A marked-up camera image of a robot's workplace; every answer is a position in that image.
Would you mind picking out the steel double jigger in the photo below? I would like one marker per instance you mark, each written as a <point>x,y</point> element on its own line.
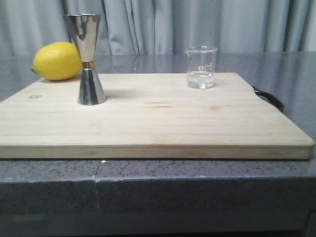
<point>83,29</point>

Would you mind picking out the glass beaker with liquid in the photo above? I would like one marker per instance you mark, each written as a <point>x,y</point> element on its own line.
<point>201,66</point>

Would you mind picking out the grey curtain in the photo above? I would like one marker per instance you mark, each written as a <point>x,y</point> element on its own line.
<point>163,26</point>

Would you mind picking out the yellow lemon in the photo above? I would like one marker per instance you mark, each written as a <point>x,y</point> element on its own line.
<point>57,61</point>

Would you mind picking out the wooden cutting board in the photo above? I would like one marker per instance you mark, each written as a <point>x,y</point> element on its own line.
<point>148,116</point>

